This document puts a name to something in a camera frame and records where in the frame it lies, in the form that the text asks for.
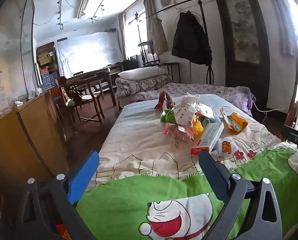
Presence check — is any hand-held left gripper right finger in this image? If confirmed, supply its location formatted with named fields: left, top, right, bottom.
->
left=198, top=149, right=282, bottom=240

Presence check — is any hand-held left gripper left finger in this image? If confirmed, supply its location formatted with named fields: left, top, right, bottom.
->
left=15, top=150, right=100, bottom=240

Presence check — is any white bag with orange print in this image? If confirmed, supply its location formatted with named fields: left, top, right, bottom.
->
left=210, top=135, right=236, bottom=158

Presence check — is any white and red carton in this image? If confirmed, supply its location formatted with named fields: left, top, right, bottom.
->
left=190, top=122, right=224, bottom=156

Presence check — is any yellow plastic wrapper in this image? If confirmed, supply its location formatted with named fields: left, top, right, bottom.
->
left=191, top=120, right=205, bottom=137

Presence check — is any light blue packet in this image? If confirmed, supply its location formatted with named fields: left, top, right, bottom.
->
left=201, top=116, right=216, bottom=130

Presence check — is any orange packet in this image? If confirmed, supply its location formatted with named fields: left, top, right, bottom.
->
left=220, top=108, right=249, bottom=135

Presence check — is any pink snack wrapper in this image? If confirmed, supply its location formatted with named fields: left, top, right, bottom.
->
left=163, top=122, right=194, bottom=143

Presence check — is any white crinkled packet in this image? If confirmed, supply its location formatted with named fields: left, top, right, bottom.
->
left=196, top=104, right=216, bottom=119

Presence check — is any white paper bag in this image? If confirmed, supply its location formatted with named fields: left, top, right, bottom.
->
left=181, top=93, right=201, bottom=107

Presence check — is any cartoon printed bed blanket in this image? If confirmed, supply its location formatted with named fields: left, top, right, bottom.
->
left=75, top=94, right=298, bottom=240

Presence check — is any light wooden cabinet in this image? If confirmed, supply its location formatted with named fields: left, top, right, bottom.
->
left=0, top=90, right=69, bottom=188

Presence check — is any purple cloth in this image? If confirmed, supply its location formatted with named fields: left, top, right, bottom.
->
left=229, top=86, right=256, bottom=117

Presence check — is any carved wooden chair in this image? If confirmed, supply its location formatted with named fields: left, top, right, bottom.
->
left=55, top=76, right=106, bottom=127

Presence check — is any floral bed sheet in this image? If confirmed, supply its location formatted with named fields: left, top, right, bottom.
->
left=136, top=82, right=239, bottom=101

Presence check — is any brown wooden table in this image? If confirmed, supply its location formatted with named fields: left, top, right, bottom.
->
left=66, top=70, right=117, bottom=107

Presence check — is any folded floral quilt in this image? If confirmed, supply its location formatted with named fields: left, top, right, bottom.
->
left=115, top=74, right=173, bottom=101

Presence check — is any shelf with stacked boxes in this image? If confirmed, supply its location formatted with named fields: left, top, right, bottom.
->
left=36, top=42, right=59, bottom=90

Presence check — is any white pillow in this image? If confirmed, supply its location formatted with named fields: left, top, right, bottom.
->
left=118, top=67, right=167, bottom=82

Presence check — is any small dark side table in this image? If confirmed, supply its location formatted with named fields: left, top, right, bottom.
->
left=159, top=62, right=181, bottom=83

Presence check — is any white backdrop sheet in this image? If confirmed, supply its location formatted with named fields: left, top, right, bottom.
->
left=54, top=31, right=124, bottom=79

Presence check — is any dark framed scroll painting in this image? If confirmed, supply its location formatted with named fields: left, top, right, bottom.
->
left=211, top=0, right=271, bottom=110

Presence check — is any black coat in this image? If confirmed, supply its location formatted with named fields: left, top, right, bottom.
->
left=171, top=10, right=213, bottom=65

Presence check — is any clear glass panel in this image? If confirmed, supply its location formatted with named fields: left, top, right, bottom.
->
left=0, top=0, right=37, bottom=115

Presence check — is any beige hanging garment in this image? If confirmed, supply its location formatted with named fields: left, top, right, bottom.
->
left=149, top=15, right=169, bottom=55

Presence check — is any dark metal clothes rack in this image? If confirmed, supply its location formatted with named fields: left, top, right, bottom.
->
left=135, top=0, right=214, bottom=85

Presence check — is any beige window curtain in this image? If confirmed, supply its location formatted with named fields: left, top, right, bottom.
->
left=143, top=0, right=154, bottom=54

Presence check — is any fluorescent ceiling light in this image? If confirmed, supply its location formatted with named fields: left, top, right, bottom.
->
left=76, top=0, right=93, bottom=19

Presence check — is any white cable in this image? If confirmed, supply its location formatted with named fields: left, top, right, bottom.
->
left=253, top=100, right=289, bottom=113

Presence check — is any brown wooden post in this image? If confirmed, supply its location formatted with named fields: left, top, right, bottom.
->
left=284, top=37, right=298, bottom=128

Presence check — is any ceiling track light rail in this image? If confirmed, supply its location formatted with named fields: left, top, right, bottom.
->
left=90, top=0, right=119, bottom=23
left=56, top=0, right=66, bottom=30

